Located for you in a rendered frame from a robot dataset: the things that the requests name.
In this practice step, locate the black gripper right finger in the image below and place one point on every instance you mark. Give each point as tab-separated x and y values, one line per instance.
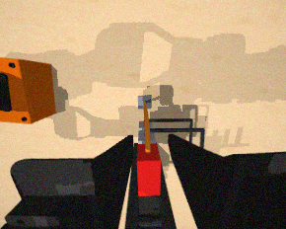
211	182

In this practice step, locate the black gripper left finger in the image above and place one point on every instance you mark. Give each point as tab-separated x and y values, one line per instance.
102	180

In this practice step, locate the red plug with orange cord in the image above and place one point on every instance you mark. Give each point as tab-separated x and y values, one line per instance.
148	173

